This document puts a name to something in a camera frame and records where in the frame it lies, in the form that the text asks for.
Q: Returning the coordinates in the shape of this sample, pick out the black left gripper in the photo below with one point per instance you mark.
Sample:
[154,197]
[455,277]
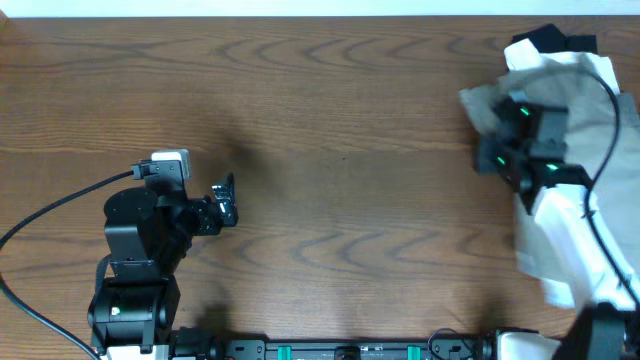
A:
[220,205]

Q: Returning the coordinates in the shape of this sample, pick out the khaki grey shorts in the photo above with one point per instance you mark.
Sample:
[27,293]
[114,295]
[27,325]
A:
[590,127]

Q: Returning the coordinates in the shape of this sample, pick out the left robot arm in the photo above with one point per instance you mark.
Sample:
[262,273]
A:
[149,230]

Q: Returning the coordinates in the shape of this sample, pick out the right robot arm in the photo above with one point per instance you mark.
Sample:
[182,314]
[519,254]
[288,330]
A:
[527,151]

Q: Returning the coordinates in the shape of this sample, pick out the white shirt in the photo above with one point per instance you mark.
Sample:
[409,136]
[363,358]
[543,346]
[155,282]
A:
[523,55]

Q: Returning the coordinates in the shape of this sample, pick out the black garment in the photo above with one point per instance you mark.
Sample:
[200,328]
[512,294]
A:
[549,39]

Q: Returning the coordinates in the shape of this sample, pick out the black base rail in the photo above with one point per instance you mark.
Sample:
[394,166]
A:
[444,344]

